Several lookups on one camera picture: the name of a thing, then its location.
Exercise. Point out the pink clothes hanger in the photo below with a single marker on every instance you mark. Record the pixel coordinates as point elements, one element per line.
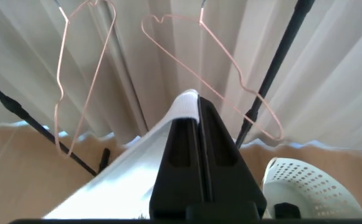
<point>221,49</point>
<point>92,90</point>

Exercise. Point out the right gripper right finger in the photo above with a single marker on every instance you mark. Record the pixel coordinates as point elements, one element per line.
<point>236,189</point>

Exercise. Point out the black garment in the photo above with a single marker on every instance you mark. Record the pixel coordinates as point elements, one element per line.
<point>287,211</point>

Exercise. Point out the beige curtain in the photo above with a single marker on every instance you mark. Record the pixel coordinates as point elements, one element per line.
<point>324,77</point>

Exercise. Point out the black clothes rack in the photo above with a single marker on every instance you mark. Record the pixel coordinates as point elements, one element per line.
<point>277,59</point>

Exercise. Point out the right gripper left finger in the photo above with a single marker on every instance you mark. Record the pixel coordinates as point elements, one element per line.
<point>174,189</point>

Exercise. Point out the white laundry basket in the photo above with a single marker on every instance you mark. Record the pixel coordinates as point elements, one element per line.
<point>311,186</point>

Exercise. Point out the white printed garment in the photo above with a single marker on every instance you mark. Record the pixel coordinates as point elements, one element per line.
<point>131,174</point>

